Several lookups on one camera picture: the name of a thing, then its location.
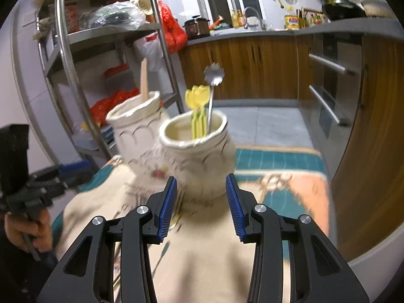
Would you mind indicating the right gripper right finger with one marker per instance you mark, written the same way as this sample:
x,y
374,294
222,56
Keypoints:
x,y
318,272

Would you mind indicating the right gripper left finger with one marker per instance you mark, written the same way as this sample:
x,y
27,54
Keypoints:
x,y
85,273

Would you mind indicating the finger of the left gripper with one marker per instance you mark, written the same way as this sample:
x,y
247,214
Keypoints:
x,y
63,171
60,184

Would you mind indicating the wooden chopstick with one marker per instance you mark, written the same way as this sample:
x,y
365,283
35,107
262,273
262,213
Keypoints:
x,y
143,80

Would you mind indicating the yellow green tulip spoon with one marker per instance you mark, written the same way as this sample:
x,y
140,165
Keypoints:
x,y
193,104

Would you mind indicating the yellow green tulip fork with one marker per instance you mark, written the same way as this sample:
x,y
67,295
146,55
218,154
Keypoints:
x,y
201,96

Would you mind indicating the silver flower spoon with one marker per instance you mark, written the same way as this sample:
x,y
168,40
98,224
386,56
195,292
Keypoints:
x,y
213,76

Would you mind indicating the gold metal fork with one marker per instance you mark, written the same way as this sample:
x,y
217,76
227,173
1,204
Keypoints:
x,y
116,265

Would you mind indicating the person's left hand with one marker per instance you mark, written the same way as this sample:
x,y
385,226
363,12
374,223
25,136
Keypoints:
x,y
16,226

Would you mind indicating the red plastic bag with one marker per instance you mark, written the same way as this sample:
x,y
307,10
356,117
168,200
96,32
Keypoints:
x,y
101,108

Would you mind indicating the wooden base cabinets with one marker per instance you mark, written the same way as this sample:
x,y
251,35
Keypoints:
x,y
367,189

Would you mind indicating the printed quilted table mat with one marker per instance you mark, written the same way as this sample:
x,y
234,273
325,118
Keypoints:
x,y
206,261

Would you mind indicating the white ceramic double utensil holder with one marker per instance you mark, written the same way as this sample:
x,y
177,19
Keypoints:
x,y
156,146

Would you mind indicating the steel storage shelf rack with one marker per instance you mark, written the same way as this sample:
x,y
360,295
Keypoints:
x,y
84,44

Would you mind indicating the clear bag on shelf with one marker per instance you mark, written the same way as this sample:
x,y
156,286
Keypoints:
x,y
125,15

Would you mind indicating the dark electric pressure cooker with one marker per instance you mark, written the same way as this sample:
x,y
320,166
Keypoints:
x,y
197,27

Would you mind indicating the built-in steel oven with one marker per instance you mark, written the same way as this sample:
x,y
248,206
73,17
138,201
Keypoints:
x,y
336,61

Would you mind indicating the chrome sink faucet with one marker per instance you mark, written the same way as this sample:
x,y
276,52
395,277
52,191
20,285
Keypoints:
x,y
252,19

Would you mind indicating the yellow tin can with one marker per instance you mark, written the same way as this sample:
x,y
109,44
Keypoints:
x,y
291,22

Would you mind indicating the black wok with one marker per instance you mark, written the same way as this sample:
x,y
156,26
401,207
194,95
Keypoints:
x,y
342,9

